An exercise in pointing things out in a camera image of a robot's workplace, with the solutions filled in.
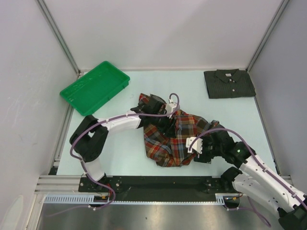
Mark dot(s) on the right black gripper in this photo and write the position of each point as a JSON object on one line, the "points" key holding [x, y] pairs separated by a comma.
{"points": [[203, 157]]}

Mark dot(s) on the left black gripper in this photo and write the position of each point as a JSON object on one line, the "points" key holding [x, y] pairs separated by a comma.
{"points": [[168, 129]]}

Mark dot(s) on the red plaid long sleeve shirt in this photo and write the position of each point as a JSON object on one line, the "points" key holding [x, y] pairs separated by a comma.
{"points": [[171, 151]]}

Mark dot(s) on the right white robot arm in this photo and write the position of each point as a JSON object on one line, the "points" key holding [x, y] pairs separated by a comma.
{"points": [[251, 176]]}

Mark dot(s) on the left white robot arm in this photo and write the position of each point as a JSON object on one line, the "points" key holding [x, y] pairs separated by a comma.
{"points": [[89, 138]]}

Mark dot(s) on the folded dark striped shirt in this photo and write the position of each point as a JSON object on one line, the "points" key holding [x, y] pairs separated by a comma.
{"points": [[228, 83]]}

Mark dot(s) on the green plastic tray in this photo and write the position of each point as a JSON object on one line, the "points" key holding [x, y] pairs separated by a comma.
{"points": [[95, 88]]}

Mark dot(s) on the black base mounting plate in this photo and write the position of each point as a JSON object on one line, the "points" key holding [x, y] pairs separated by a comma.
{"points": [[179, 189]]}

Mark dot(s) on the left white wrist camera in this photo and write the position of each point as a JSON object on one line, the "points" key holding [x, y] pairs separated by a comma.
{"points": [[171, 107]]}

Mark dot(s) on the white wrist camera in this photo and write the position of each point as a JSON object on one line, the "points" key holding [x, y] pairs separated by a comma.
{"points": [[171, 107], [194, 144]]}

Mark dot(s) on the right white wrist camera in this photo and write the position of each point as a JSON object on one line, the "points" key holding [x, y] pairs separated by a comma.
{"points": [[194, 144]]}

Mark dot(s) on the white slotted cable duct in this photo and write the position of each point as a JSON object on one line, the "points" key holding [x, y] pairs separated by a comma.
{"points": [[218, 199]]}

